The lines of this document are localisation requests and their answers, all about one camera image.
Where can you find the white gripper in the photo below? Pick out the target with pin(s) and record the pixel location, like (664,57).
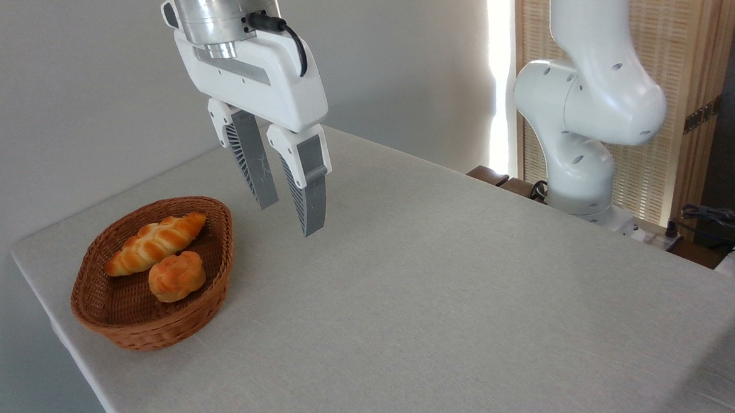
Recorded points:
(273,79)

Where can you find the round bread roll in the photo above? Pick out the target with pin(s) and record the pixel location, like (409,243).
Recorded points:
(176,277)

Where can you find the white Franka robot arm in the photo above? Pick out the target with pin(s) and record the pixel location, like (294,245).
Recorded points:
(594,94)

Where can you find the long braided bread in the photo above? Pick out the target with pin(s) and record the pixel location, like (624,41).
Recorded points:
(155,241)

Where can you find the grey fabric tablecloth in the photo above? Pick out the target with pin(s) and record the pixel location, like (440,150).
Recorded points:
(410,305)

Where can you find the brown wicker basket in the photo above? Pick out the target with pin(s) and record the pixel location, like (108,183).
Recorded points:
(159,318)

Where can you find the wooden rattan folding screen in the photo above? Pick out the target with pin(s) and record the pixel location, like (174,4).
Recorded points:
(666,27)

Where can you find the brass screen hinge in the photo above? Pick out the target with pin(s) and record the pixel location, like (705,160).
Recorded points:
(702,115)

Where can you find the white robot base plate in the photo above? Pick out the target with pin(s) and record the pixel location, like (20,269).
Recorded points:
(629,225)

